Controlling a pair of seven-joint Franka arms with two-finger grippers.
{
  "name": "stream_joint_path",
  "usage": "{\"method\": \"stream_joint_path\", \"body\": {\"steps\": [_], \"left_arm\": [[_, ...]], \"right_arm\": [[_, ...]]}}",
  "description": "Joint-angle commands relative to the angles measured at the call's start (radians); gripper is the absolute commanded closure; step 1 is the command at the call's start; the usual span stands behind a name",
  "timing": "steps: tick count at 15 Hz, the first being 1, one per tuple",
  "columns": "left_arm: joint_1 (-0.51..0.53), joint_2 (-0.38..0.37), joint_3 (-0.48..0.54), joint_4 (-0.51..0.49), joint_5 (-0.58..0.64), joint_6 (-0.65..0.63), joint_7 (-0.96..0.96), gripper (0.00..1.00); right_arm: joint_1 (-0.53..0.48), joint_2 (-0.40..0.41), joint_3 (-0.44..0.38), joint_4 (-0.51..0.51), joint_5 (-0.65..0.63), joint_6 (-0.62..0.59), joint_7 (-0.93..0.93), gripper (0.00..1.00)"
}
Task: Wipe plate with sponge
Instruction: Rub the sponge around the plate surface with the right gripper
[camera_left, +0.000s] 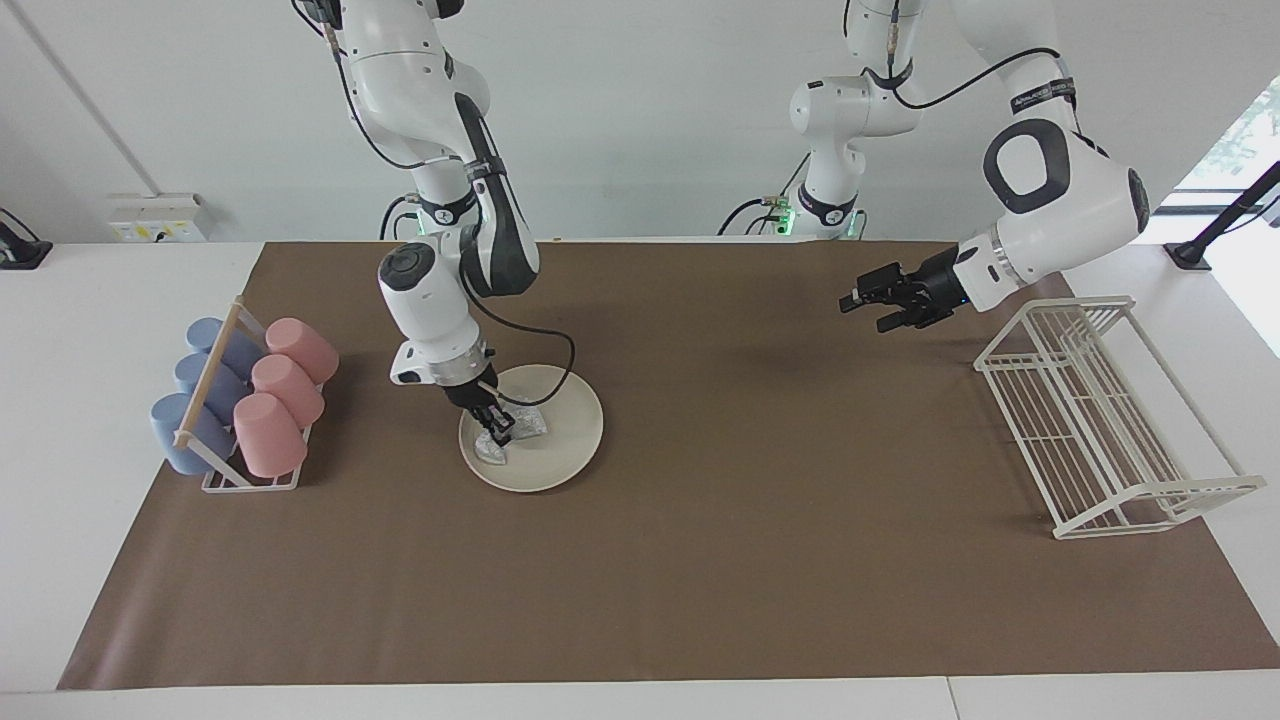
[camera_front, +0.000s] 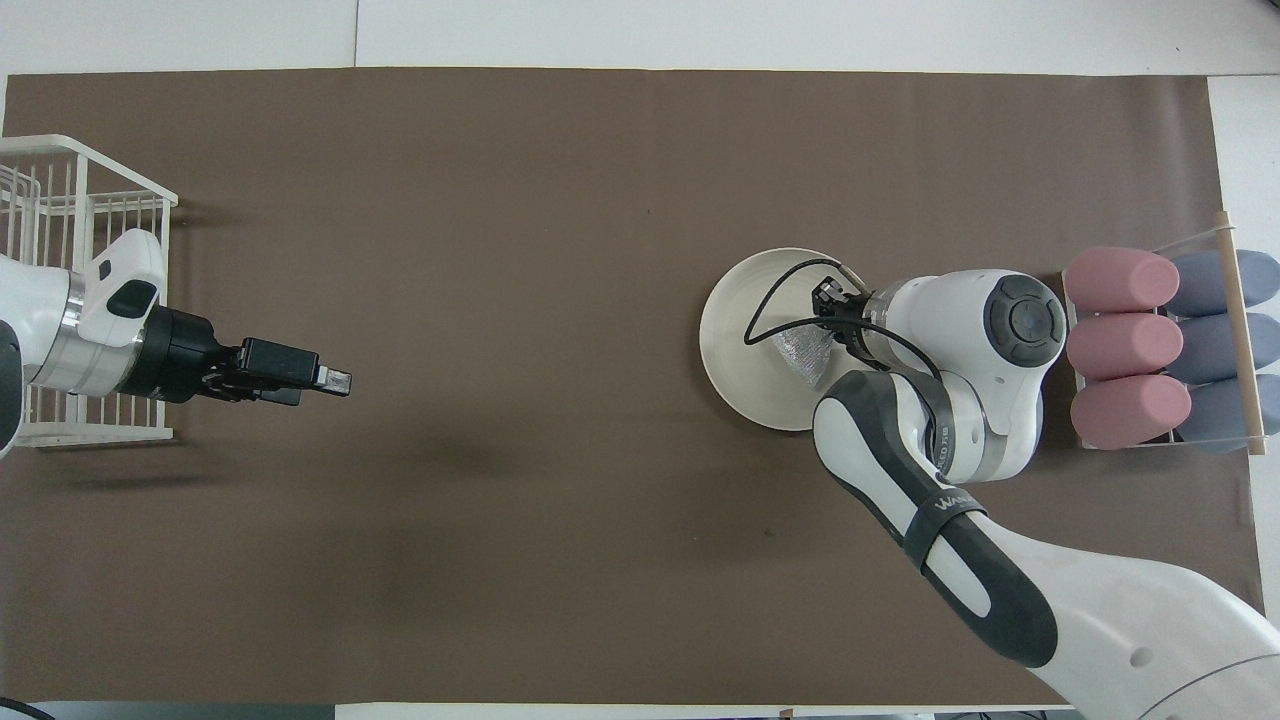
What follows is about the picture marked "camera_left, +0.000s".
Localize black angled stand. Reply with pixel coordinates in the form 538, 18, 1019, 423
1165, 160, 1280, 269

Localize white wall outlet box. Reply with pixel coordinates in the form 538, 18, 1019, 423
107, 193, 213, 243

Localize cream round plate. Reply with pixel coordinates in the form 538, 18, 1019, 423
459, 364, 605, 493

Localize silver mesh sponge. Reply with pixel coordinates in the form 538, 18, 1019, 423
473, 400, 549, 468

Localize brown table mat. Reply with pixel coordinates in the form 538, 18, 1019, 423
57, 238, 1280, 691

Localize pink plastic cup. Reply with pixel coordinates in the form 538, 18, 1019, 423
251, 354, 326, 429
233, 392, 308, 478
265, 318, 340, 385

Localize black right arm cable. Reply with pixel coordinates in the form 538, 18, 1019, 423
300, 0, 578, 411

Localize white cup holder rack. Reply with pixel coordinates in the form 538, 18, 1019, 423
173, 297, 326, 493

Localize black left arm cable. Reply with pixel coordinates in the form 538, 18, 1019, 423
845, 0, 1076, 111

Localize white wire dish rack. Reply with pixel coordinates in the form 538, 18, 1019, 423
974, 295, 1266, 541

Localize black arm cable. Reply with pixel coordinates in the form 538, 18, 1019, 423
845, 0, 1076, 111
300, 0, 578, 411

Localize white wall cable duct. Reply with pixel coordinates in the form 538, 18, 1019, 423
10, 0, 161, 196

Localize blue plastic cup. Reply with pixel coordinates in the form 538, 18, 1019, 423
186, 318, 263, 379
174, 353, 251, 421
150, 393, 239, 476

